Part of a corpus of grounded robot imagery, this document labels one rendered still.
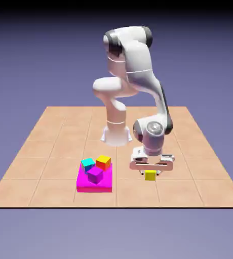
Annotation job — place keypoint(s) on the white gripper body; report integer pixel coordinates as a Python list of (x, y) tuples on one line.
[(151, 166)]

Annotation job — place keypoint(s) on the large magenta box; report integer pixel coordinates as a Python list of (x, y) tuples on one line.
[(106, 182)]

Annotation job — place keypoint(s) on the small purple cube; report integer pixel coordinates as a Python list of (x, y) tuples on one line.
[(95, 175)]

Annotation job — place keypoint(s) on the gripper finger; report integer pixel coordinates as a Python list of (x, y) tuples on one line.
[(158, 172), (142, 172)]

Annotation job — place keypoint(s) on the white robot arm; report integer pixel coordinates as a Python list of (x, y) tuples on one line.
[(138, 60)]

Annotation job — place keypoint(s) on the small orange cube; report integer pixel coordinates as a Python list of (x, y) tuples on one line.
[(103, 162)]

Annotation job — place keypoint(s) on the small cyan cube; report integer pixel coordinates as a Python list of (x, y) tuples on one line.
[(87, 163)]

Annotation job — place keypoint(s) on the small yellow cube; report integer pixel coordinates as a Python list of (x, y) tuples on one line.
[(150, 175)]

